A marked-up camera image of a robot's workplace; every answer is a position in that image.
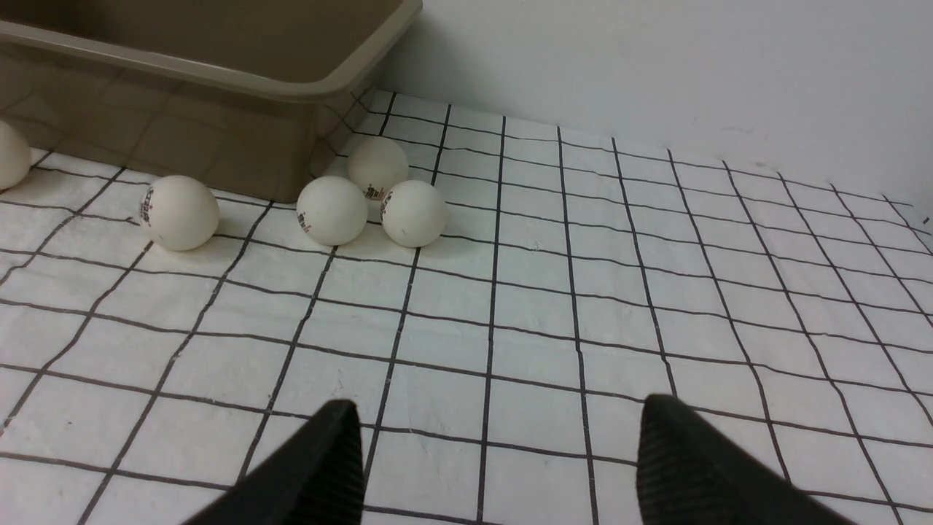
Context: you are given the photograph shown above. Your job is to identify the white ping-pong ball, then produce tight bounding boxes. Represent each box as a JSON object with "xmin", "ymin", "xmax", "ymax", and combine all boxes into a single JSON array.
[
  {"xmin": 380, "ymin": 179, "xmax": 448, "ymax": 249},
  {"xmin": 0, "ymin": 122, "xmax": 32, "ymax": 190},
  {"xmin": 138, "ymin": 175, "xmax": 220, "ymax": 252},
  {"xmin": 346, "ymin": 136, "xmax": 410, "ymax": 201},
  {"xmin": 296, "ymin": 176, "xmax": 369, "ymax": 246}
]

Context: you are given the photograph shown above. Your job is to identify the white checkered table cloth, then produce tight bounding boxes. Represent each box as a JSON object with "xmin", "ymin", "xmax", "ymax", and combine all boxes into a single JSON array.
[{"xmin": 1, "ymin": 92, "xmax": 931, "ymax": 524}]

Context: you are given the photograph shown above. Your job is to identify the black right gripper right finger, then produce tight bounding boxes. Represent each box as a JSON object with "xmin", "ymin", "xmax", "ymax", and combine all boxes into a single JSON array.
[{"xmin": 636, "ymin": 394, "xmax": 851, "ymax": 524}]

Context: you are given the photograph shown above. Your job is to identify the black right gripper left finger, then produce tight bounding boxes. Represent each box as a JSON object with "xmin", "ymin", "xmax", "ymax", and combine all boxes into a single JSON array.
[{"xmin": 187, "ymin": 400, "xmax": 364, "ymax": 524}]

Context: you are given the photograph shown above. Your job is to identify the olive plastic storage bin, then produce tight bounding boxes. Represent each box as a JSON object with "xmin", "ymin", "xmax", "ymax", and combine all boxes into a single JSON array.
[{"xmin": 1, "ymin": 1, "xmax": 423, "ymax": 203}]

